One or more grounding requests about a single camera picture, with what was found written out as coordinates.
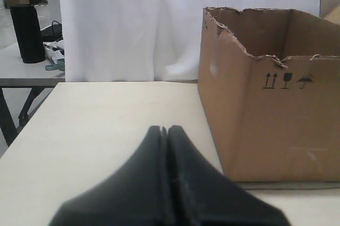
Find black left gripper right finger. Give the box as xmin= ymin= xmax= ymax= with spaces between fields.
xmin=167 ymin=126 xmax=290 ymax=225

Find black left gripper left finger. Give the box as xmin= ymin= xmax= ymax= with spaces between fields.
xmin=50 ymin=126 xmax=170 ymax=225

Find printed cardboard box with flaps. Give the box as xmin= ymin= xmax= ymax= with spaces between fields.
xmin=319 ymin=0 xmax=339 ymax=24

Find torn open cardboard box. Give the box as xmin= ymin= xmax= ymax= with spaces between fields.
xmin=198 ymin=7 xmax=339 ymax=182

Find white packets on side table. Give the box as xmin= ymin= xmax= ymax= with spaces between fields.
xmin=43 ymin=41 xmax=64 ymax=64

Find white backdrop curtain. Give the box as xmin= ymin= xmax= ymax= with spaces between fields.
xmin=60 ymin=0 xmax=319 ymax=82

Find grey side table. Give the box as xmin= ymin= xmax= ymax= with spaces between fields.
xmin=1 ymin=43 xmax=65 ymax=146

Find black cylinder roll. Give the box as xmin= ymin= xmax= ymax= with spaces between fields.
xmin=10 ymin=5 xmax=45 ymax=64

